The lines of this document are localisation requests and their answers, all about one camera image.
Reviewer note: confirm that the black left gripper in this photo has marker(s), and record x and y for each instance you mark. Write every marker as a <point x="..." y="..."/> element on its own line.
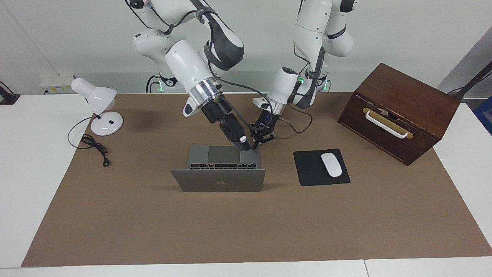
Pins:
<point x="267" y="119"/>

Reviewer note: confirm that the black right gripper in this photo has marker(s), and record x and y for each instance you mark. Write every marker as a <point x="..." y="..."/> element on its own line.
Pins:
<point x="223" y="115"/>

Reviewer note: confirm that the silver apple laptop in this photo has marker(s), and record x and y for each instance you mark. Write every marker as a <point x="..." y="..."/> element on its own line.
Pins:
<point x="219" y="181"/>

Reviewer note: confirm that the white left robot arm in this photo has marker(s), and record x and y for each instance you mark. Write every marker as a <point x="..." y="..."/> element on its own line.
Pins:
<point x="319" y="38"/>

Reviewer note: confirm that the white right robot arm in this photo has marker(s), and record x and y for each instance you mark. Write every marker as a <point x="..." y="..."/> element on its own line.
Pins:
<point x="188" y="65"/>

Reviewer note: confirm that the black mouse pad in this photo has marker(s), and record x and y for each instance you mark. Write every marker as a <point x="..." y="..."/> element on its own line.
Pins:
<point x="309" y="169"/>

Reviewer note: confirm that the white computer mouse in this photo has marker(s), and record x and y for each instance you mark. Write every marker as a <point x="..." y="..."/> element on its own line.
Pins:
<point x="331" y="164"/>

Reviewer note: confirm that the brown table mat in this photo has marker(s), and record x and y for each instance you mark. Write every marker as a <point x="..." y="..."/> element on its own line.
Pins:
<point x="246" y="231"/>

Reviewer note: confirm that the white desk lamp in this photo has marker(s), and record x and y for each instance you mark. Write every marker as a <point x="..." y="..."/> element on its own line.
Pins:
<point x="98" y="98"/>

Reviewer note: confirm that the dark wooden box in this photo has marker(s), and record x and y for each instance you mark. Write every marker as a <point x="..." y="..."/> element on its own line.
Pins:
<point x="411" y="96"/>

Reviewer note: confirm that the white power strip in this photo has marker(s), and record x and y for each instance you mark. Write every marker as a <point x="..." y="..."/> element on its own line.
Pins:
<point x="57" y="84"/>

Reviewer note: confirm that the black slanted stand pole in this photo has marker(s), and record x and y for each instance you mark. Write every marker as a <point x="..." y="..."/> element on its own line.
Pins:
<point x="476" y="79"/>

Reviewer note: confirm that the blue object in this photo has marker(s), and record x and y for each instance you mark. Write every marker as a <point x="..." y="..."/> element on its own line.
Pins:
<point x="485" y="115"/>

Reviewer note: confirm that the black table clamp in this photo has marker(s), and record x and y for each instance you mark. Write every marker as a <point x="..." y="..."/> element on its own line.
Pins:
<point x="7" y="97"/>

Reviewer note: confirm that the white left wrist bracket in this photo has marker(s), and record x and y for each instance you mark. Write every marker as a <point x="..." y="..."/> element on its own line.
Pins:
<point x="261" y="104"/>

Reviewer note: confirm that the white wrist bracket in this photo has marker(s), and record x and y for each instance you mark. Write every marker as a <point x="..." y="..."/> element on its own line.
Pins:
<point x="261" y="104"/>
<point x="189" y="108"/>

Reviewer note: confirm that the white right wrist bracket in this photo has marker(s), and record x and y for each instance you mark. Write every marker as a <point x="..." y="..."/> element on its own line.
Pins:
<point x="189" y="108"/>

